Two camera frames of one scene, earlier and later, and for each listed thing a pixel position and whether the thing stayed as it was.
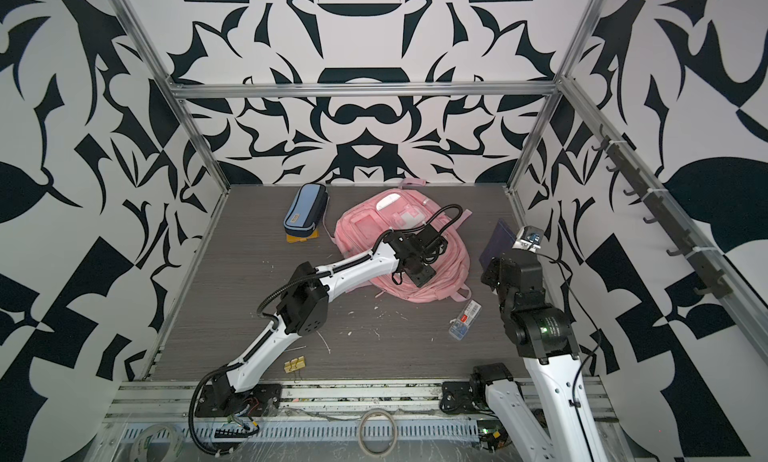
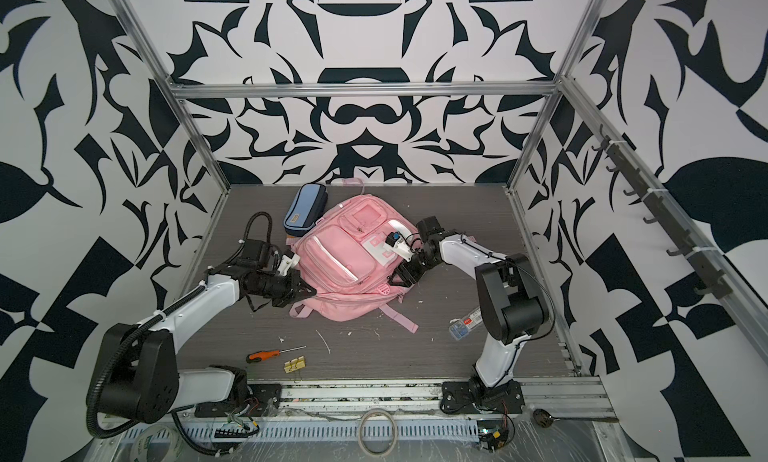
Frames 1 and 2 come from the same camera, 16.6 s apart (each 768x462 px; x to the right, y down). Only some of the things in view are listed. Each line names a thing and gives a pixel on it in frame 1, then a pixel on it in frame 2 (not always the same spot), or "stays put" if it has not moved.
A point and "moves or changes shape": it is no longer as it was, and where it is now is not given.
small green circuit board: x=491 y=433 stays put
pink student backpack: x=364 y=220 moves or changes shape
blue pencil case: x=306 y=212 stays put
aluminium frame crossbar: x=360 y=89 stays put
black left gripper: x=422 y=280 → x=294 y=294
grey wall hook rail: x=714 y=279 stays put
